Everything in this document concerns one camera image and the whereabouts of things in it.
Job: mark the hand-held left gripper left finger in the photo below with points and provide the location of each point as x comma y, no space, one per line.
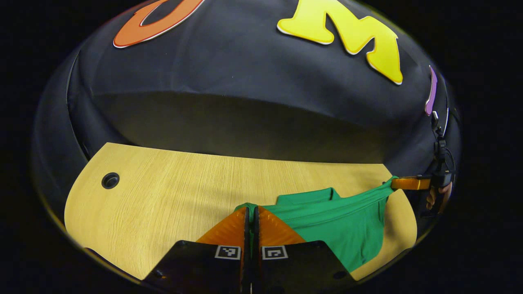
245,269

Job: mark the green T-shirt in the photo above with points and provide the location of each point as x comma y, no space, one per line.
335,228

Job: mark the black backdrop cloth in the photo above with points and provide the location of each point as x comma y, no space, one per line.
245,81

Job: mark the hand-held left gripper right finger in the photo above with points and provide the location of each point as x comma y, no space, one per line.
258,269

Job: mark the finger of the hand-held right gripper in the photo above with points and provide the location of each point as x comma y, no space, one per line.
410,183

